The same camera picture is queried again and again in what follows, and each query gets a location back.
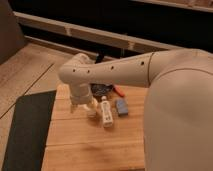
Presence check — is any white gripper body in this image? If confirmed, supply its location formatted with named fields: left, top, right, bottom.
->
left=70, top=93, right=97, bottom=112

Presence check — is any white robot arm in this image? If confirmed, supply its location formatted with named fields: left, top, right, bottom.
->
left=59, top=48, right=213, bottom=171

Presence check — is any dark ceramic bowl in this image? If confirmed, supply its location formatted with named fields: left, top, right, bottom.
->
left=91, top=84, right=113, bottom=97

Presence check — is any white lidded cup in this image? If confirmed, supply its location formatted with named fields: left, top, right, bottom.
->
left=85, top=105, right=97, bottom=118

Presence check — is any orange red object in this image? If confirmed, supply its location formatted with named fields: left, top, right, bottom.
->
left=113, top=85, right=125, bottom=97

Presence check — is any white plastic bottle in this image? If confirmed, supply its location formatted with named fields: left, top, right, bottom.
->
left=100, top=96, right=113, bottom=128

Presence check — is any blue sponge block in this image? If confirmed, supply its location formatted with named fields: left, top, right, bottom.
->
left=115, top=99, right=128, bottom=116

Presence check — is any dark floor mat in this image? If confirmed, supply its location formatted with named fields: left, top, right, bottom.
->
left=1, top=90, right=56, bottom=171

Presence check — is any black bracket on rail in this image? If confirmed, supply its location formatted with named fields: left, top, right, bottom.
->
left=95, top=50, right=105, bottom=64

